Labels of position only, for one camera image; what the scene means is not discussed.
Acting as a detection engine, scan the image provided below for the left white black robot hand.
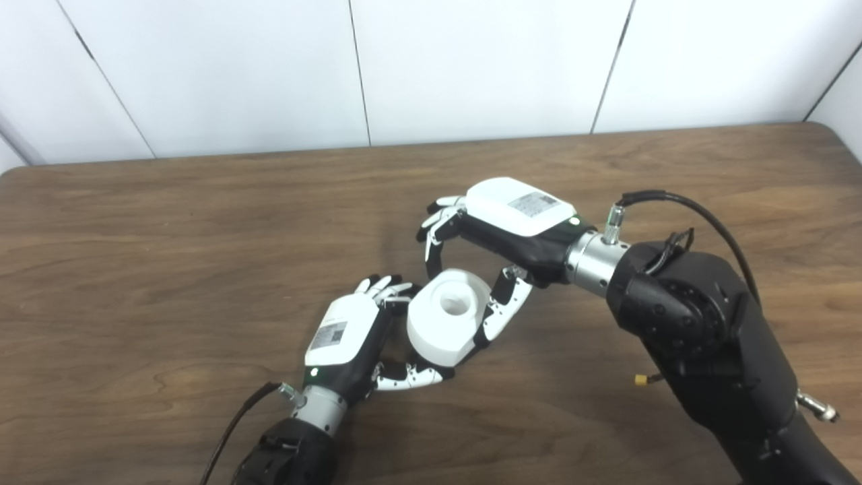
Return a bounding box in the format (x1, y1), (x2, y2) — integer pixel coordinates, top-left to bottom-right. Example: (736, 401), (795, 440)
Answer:
(303, 273), (455, 405)

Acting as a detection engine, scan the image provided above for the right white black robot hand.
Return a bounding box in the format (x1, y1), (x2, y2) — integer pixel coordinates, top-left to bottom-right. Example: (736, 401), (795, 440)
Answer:
(416, 176), (599, 348)

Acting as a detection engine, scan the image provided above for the round white piece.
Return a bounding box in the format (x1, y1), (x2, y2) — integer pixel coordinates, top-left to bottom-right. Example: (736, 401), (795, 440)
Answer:
(406, 269), (492, 368)

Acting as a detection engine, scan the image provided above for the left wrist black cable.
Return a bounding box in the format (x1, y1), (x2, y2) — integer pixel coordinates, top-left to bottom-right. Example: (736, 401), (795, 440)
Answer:
(199, 382), (300, 485)

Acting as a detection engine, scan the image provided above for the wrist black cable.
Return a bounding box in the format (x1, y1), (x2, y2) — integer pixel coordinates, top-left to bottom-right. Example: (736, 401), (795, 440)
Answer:
(603, 190), (762, 304)
(199, 382), (300, 485)

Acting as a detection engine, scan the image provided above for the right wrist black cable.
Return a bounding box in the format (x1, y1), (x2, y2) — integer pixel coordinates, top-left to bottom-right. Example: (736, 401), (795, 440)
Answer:
(603, 190), (762, 304)

